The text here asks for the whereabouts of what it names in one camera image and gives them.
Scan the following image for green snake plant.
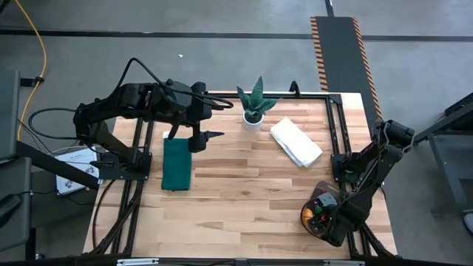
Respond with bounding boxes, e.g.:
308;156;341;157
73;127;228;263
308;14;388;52
236;75;284;119

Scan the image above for white towel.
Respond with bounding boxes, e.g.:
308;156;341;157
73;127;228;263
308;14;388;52
269;117;324;168

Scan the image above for black striped-edge floor mat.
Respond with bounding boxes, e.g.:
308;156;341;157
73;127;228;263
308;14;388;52
310;16;384;119

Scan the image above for white printed paper sheet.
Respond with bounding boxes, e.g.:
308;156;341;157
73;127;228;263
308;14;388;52
55;146;100;196

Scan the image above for green folded cloth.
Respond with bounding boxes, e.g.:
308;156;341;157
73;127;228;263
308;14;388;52
161;137;193;192

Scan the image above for dark gray cart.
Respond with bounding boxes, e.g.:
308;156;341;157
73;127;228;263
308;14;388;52
0;69;33;253

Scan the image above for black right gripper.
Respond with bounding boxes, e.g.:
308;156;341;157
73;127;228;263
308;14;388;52
308;191;358;241

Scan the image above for white plant pot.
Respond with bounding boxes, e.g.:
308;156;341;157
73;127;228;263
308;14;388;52
242;110;265;132

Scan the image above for yellow cable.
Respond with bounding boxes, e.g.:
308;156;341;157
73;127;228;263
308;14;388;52
13;0;48;141

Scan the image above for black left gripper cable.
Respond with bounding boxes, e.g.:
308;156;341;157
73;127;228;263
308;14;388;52
110;57;235;111

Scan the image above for black aluminium table frame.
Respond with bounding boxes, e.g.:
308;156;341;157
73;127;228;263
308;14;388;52
83;81;398;259

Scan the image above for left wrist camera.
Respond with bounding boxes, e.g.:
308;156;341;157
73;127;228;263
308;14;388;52
187;131;208;154

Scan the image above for silver aluminium bracket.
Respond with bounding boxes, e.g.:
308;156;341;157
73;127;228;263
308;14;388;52
117;258;160;266
323;259;366;266

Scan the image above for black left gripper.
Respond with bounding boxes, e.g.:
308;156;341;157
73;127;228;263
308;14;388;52
158;79;225;141

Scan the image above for dark metal stand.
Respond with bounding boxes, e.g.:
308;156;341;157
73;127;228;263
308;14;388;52
413;92;473;215

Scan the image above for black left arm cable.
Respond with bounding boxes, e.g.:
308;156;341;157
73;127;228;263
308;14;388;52
28;107;81;141

